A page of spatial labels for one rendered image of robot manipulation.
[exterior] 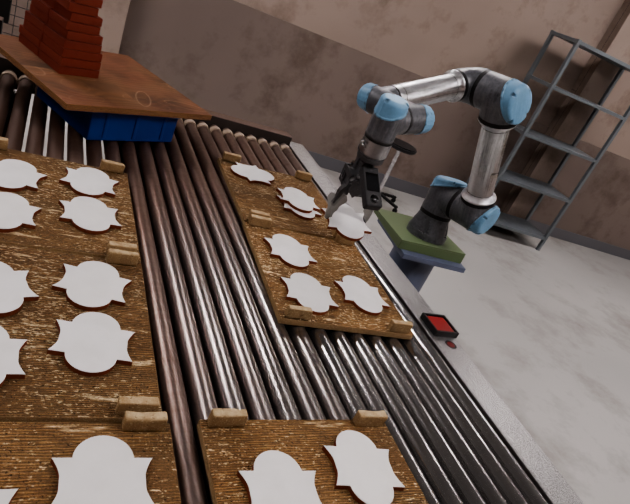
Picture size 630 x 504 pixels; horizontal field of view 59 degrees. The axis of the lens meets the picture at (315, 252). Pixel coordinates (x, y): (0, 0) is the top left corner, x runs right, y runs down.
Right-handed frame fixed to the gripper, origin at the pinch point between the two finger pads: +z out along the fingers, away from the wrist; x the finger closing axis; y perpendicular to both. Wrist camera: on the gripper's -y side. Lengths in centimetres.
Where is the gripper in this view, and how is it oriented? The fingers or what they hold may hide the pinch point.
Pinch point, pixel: (346, 221)
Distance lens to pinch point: 151.6
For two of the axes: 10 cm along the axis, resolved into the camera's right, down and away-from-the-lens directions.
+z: -3.2, 7.6, 5.6
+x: -9.2, -1.0, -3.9
